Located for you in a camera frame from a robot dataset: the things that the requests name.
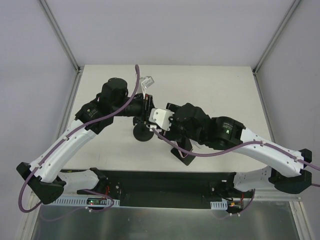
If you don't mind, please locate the left cable duct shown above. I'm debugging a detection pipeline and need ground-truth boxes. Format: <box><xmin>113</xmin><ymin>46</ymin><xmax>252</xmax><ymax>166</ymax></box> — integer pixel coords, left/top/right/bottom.
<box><xmin>50</xmin><ymin>196</ymin><xmax>120</xmax><ymax>208</ymax></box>

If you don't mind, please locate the left aluminium frame post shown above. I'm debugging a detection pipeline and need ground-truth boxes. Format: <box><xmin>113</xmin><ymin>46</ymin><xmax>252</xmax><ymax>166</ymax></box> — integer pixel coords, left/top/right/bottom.
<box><xmin>37</xmin><ymin>0</ymin><xmax>82</xmax><ymax>74</ymax></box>

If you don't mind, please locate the aluminium frame post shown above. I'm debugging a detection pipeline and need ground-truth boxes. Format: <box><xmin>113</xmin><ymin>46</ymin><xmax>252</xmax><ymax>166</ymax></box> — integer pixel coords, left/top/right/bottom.
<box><xmin>37</xmin><ymin>0</ymin><xmax>82</xmax><ymax>74</ymax></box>
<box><xmin>252</xmin><ymin>0</ymin><xmax>303</xmax><ymax>76</ymax></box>

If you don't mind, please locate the right cable duct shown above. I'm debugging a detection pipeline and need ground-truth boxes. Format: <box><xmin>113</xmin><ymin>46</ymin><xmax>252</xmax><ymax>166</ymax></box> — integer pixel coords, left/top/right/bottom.
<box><xmin>210</xmin><ymin>199</ymin><xmax>243</xmax><ymax>211</ymax></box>

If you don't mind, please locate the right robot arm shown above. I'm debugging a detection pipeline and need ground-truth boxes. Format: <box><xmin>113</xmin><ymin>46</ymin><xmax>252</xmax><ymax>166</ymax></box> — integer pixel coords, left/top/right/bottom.
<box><xmin>164</xmin><ymin>103</ymin><xmax>312</xmax><ymax>198</ymax></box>

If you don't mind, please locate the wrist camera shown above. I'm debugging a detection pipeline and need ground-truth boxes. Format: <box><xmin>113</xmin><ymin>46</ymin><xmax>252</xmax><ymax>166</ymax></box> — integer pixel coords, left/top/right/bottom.
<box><xmin>148</xmin><ymin>108</ymin><xmax>174</xmax><ymax>131</ymax></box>
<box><xmin>140</xmin><ymin>76</ymin><xmax>155</xmax><ymax>90</ymax></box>

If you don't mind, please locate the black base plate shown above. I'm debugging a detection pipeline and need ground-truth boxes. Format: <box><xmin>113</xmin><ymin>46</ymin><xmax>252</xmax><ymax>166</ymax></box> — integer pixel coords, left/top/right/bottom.
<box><xmin>69</xmin><ymin>169</ymin><xmax>253</xmax><ymax>208</ymax></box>

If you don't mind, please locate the pink case phone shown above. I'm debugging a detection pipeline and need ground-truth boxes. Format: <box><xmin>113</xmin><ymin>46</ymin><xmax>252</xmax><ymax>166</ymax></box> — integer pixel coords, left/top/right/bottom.
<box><xmin>178</xmin><ymin>143</ymin><xmax>195</xmax><ymax>159</ymax></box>

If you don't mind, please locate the black folding phone stand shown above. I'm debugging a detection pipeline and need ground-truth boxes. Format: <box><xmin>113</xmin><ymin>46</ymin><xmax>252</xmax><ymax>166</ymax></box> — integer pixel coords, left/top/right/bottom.
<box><xmin>170</xmin><ymin>138</ymin><xmax>195</xmax><ymax>166</ymax></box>

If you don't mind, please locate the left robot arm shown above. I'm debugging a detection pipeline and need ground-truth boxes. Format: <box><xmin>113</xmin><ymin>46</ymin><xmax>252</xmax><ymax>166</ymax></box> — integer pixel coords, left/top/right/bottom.
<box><xmin>16</xmin><ymin>76</ymin><xmax>154</xmax><ymax>205</ymax></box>

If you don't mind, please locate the black round-base clamp stand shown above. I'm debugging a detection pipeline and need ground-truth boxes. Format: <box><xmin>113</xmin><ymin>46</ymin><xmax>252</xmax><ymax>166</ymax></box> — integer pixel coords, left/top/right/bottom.
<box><xmin>133</xmin><ymin>123</ymin><xmax>154</xmax><ymax>142</ymax></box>

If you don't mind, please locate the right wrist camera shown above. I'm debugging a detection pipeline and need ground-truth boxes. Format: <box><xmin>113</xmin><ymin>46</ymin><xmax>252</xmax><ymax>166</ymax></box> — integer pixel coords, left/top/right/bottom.
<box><xmin>148</xmin><ymin>108</ymin><xmax>174</xmax><ymax>131</ymax></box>

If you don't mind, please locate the cable duct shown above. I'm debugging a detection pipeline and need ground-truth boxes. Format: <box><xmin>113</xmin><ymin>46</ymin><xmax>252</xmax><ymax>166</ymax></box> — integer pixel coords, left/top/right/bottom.
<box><xmin>210</xmin><ymin>199</ymin><xmax>243</xmax><ymax>211</ymax></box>
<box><xmin>50</xmin><ymin>196</ymin><xmax>120</xmax><ymax>208</ymax></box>

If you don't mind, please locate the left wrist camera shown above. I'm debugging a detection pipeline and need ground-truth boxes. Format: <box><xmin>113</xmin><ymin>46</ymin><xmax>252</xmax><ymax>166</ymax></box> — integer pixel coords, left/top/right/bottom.
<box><xmin>140</xmin><ymin>76</ymin><xmax>155</xmax><ymax>90</ymax></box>

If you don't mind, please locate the right aluminium frame post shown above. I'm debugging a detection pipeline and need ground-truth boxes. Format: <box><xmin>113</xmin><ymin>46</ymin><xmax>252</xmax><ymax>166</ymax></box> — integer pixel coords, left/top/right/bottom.
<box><xmin>252</xmin><ymin>0</ymin><xmax>303</xmax><ymax>76</ymax></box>

